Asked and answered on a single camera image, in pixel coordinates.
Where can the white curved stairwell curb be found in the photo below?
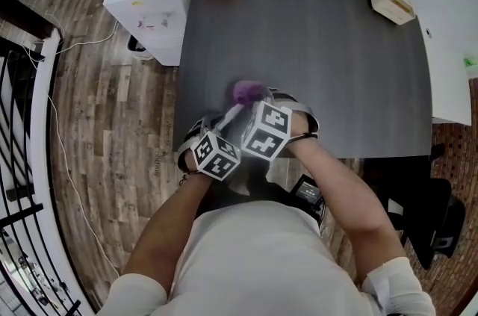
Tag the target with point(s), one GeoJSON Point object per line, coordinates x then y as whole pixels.
{"type": "Point", "coordinates": [41, 142]}

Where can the person's right forearm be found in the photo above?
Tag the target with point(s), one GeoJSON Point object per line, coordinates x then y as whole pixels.
{"type": "Point", "coordinates": [336, 187]}

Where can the white water dispenser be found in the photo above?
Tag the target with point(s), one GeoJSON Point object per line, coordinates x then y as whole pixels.
{"type": "Point", "coordinates": [149, 8]}

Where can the cream plastic box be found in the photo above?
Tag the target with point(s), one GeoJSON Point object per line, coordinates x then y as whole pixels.
{"type": "Point", "coordinates": [390, 2]}

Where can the person in white coat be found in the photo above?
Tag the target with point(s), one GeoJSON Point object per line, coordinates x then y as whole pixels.
{"type": "Point", "coordinates": [254, 262]}

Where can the black office chair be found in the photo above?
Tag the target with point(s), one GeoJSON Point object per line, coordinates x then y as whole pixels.
{"type": "Point", "coordinates": [422, 217]}

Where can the person's black trousers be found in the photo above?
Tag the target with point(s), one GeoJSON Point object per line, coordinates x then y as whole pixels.
{"type": "Point", "coordinates": [272, 195]}

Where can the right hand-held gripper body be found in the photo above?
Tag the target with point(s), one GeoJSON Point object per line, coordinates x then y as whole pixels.
{"type": "Point", "coordinates": [267, 131]}

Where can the person's right hand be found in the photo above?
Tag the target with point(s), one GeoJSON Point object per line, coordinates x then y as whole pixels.
{"type": "Point", "coordinates": [298, 126]}

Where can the person's left forearm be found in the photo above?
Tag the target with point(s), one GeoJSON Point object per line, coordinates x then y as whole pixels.
{"type": "Point", "coordinates": [172, 217]}

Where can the purple cleaning cloth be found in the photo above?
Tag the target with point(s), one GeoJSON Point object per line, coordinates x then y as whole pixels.
{"type": "Point", "coordinates": [246, 92]}

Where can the black device with screen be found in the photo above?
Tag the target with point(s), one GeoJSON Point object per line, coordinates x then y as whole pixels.
{"type": "Point", "coordinates": [307, 191]}

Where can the small white waste bin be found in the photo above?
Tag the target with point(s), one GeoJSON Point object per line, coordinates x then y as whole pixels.
{"type": "Point", "coordinates": [137, 47]}

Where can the black metal railing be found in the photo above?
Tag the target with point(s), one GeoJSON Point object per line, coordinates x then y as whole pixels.
{"type": "Point", "coordinates": [26, 213]}

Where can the dark wooden handrail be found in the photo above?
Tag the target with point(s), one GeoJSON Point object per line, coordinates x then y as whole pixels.
{"type": "Point", "coordinates": [26, 15]}

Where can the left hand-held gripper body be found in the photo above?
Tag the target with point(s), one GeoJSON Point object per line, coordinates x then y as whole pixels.
{"type": "Point", "coordinates": [216, 157]}

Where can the small green item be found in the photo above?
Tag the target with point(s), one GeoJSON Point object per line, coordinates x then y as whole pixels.
{"type": "Point", "coordinates": [470, 63]}

